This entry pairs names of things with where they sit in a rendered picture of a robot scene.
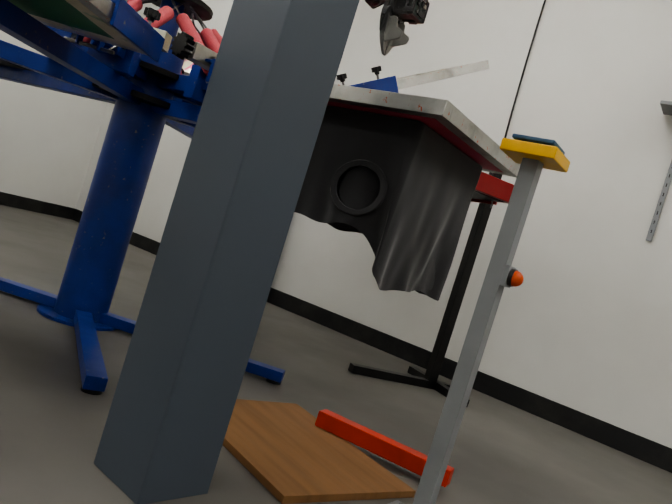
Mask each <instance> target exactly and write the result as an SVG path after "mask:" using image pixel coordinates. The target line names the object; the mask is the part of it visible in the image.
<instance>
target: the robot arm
mask: <svg viewBox="0 0 672 504"><path fill-rule="evenodd" d="M365 2H366V3H367V4H368V5H369V6H370V7H371V8H372V9H375V8H377V7H379V6H381V5H383V4H384V5H383V8H382V11H381V15H380V27H379V30H380V47H381V53H382V55H384V56H386V55H387V54H388V53H389V52H390V50H391V49H392V48H393V47H396V46H401V45H405V44H407V43H408V41H409V36H407V35H406V34H405V33H404V30H405V24H404V23H405V22H408V23H409V24H414V25H417V24H424V22H425V18H426V15H427V12H428V8H429V5H430V3H429V2H428V0H424V1H423V0H365ZM425 2H426V3H425ZM423 18H424V19H423Z"/></svg>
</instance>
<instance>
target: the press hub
mask: <svg viewBox="0 0 672 504"><path fill-rule="evenodd" d="M174 2H175V4H176V6H177V5H179V4H180V3H182V2H185V3H184V4H183V5H181V6H180V7H178V10H179V11H180V13H184V12H185V13H186V14H187V15H188V16H189V18H190V19H192V15H191V13H193V12H192V10H191V9H190V8H189V7H190V6H191V7H192V8H193V9H194V11H195V12H196V13H197V15H198V16H199V17H200V18H201V20H202V21H208V20H211V19H212V16H213V11H212V9H211V8H210V7H209V6H208V5H207V4H206V3H204V2H203V1H202V0H174ZM173 11H174V17H173V18H172V19H171V20H170V21H168V22H167V23H165V24H163V25H162V26H160V27H159V28H157V29H161V30H164V31H167V32H168V33H169V34H170V35H171V36H172V40H171V42H172V41H174V36H176V35H177V32H178V29H179V26H178V24H177V22H176V17H177V16H178V15H179V14H178V12H177V10H176V9H175V10H173ZM193 14H194V13H193ZM171 47H172V44H170V47H169V50H168V53H166V52H163V51H161V55H160V58H159V61H158V62H155V61H154V60H153V59H151V58H150V57H149V56H148V55H145V54H141V55H140V59H141V61H140V63H139V66H140V67H141V68H142V69H144V70H145V71H146V72H148V73H149V76H148V79H147V82H144V81H141V80H138V79H134V78H132V77H129V76H126V75H125V77H124V78H126V79H127V80H129V81H130V82H132V83H133V84H135V85H136V86H138V87H139V88H141V89H142V90H144V93H141V92H138V91H135V90H131V93H130V95H131V96H132V97H134V98H136V99H137V100H139V101H141V103H140V105H136V104H133V103H130V102H126V101H124V100H122V99H121V98H119V99H118V100H116V102H115V105H114V108H113V112H112V115H111V119H110V122H109V125H108V129H107V132H106V135H105V139H104V142H103V145H102V149H101V152H100V155H99V159H98V162H97V165H96V169H95V172H94V175H93V179H92V182H91V186H90V189H89V192H88V196H87V199H86V202H85V206H84V209H83V212H82V216H81V219H80V222H79V226H78V229H77V232H76V236H75V239H74V243H73V246H72V249H71V253H70V256H69V259H68V263H67V266H66V269H65V273H64V276H63V279H62V283H61V286H60V289H59V293H58V296H57V300H56V303H55V306H54V308H52V307H49V306H46V305H43V304H39V305H38V306H37V311H38V312H39V313H40V314H41V315H42V316H44V317H46V318H48V319H50V320H53V321H56V322H59V323H62V324H65V325H69V326H73V327H74V321H73V318H74V315H75V311H76V310H80V311H84V312H90V313H92V315H93V320H94V324H95V328H96V331H113V330H117V329H116V328H113V327H110V326H107V325H103V324H100V323H99V321H100V317H101V314H102V313H108V312H109V309H110V305H111V302H112V299H113V295H114V292H115V289H116V285H117V282H118V279H119V275H120V272H121V269H122V265H123V262H124V259H125V255H126V252H127V249H128V245H129V242H130V239H131V235H132V232H133V229H134V226H135V222H136V219H137V216H138V212H139V209H140V206H141V202H142V199H143V196H144V192H145V189H146V186H147V182H148V179H149V176H150V172H151V169H152V166H153V162H154V159H155V156H156V152H157V149H158V146H159V142H160V139H161V136H162V133H163V129H164V126H165V123H166V119H167V118H166V117H162V116H159V115H157V114H155V113H152V112H151V108H152V106H156V107H161V108H166V109H169V108H170V105H171V104H170V103H168V102H166V101H163V100H161V99H158V98H163V99H168V100H172V99H173V96H174V93H173V92H169V91H167V90H165V89H162V88H160V87H158V84H159V81H160V78H163V79H169V80H175V81H177V80H178V78H179V75H177V74H180V73H181V69H182V66H183V63H184V59H185V58H184V59H183V60H182V59H180V58H178V57H177V56H175V55H173V54H172V51H173V50H171V49H170V48H171ZM155 97H158V98H155Z"/></svg>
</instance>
